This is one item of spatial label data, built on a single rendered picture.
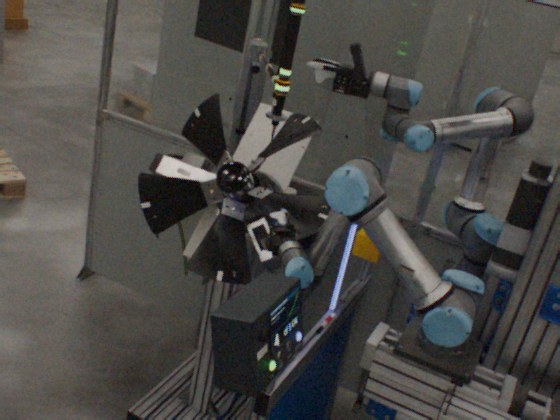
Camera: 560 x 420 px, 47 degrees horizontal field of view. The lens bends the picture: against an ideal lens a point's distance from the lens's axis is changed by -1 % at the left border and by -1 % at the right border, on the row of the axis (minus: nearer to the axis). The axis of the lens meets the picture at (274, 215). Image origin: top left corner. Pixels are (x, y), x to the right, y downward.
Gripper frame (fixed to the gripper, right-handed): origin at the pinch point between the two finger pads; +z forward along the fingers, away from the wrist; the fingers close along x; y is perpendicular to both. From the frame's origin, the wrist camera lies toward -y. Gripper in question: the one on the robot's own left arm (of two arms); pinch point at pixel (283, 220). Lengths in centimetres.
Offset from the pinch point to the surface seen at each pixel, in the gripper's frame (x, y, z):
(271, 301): -9, 16, -60
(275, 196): -0.9, -0.5, 17.0
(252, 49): -38, 1, 78
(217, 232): 10.3, 19.3, 12.2
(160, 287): 101, 34, 124
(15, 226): 106, 122, 208
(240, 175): -6.6, 11.3, 21.7
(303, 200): -0.5, -9.9, 14.7
